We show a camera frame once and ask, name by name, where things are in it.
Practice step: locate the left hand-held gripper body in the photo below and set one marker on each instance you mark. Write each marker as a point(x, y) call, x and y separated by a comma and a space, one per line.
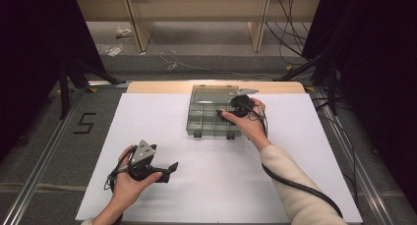
point(142, 153)

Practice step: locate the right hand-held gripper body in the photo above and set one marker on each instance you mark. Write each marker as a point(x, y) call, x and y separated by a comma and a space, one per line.
point(242, 105)

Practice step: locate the clear green compartment box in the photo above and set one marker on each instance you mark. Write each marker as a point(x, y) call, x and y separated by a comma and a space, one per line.
point(205, 120)

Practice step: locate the person's right hand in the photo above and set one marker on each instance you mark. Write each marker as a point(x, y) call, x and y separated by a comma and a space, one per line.
point(252, 128)

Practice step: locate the person's left hand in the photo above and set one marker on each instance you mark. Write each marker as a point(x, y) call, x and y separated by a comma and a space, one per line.
point(126, 189)

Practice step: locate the white board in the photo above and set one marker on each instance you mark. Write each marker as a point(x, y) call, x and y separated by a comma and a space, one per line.
point(209, 192)

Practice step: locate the light wooden table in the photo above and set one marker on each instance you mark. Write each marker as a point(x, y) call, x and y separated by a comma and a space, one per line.
point(157, 86)

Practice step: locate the black metal stand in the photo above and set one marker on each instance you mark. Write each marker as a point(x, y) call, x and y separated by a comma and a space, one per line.
point(332, 87)
point(64, 90)

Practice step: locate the beige wooden desk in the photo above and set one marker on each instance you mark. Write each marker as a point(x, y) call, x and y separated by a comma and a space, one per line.
point(196, 9)

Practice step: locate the clear plastic bag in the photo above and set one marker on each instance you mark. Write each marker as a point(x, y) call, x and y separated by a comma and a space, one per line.
point(109, 49)

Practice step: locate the crumpled white paper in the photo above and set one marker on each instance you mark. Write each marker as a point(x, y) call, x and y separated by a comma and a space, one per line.
point(123, 31)

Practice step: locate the dark curtain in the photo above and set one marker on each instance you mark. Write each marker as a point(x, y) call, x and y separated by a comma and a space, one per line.
point(380, 71)
point(29, 54)

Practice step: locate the aluminium rail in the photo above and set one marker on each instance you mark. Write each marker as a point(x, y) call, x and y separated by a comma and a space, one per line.
point(42, 166)
point(357, 172)

